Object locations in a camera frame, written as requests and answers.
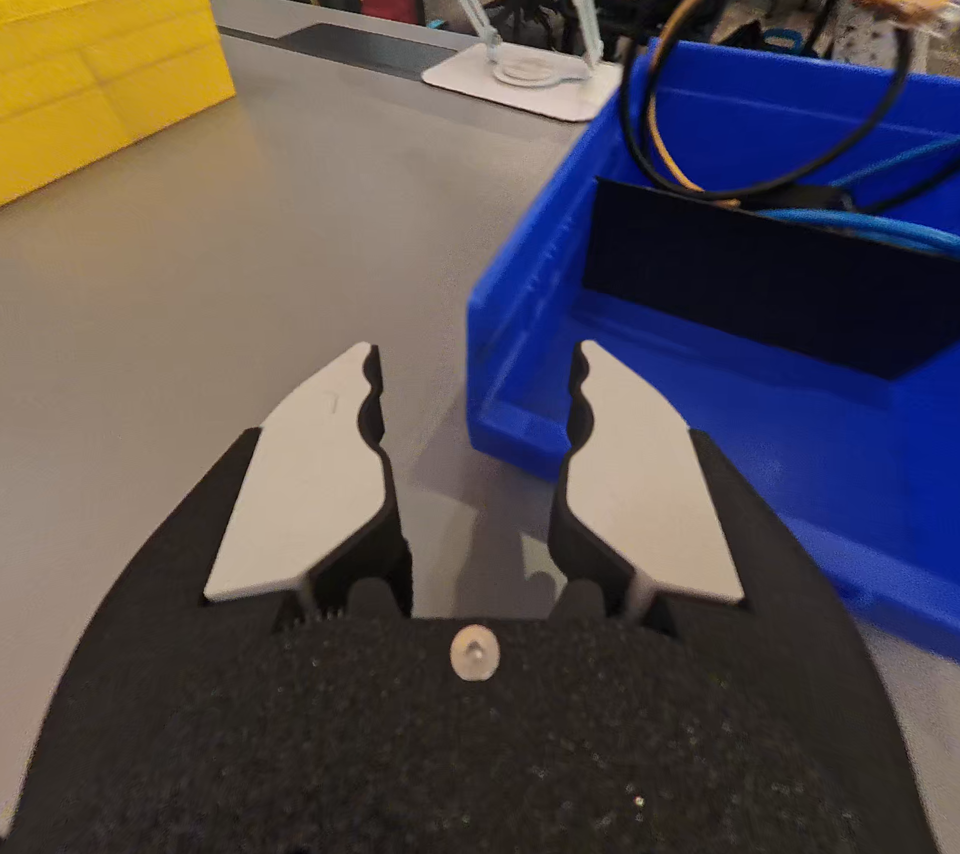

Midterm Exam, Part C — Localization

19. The blue ethernet cable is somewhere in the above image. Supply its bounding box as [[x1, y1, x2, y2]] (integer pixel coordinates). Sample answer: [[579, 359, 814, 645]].
[[757, 134, 960, 257]]

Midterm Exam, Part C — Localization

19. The white stand base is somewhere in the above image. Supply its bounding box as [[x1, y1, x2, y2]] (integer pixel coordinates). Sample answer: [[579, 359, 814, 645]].
[[422, 0, 624, 122]]

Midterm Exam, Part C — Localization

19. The black bin divider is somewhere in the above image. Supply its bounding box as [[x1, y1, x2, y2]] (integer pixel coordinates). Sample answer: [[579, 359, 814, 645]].
[[583, 178, 960, 380]]

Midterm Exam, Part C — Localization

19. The dark grey desk cable hatch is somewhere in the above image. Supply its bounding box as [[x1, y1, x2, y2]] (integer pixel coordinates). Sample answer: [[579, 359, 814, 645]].
[[217, 23, 460, 81]]

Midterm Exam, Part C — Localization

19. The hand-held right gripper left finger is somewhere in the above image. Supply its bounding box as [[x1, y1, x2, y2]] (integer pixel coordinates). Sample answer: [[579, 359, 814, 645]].
[[202, 342, 415, 619]]

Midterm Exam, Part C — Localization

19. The yellow plastic storage bin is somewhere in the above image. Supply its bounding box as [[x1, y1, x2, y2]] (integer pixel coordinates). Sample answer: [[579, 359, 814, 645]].
[[0, 0, 237, 206]]

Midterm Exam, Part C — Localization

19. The black ethernet cable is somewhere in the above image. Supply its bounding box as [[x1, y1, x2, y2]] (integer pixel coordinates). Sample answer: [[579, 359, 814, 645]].
[[621, 0, 918, 212]]

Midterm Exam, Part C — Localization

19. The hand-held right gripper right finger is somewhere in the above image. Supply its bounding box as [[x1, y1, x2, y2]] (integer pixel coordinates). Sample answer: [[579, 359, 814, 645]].
[[547, 340, 747, 621]]

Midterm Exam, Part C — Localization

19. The blue plastic storage bin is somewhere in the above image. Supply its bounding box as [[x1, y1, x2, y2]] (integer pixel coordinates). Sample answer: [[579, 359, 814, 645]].
[[466, 37, 960, 660]]

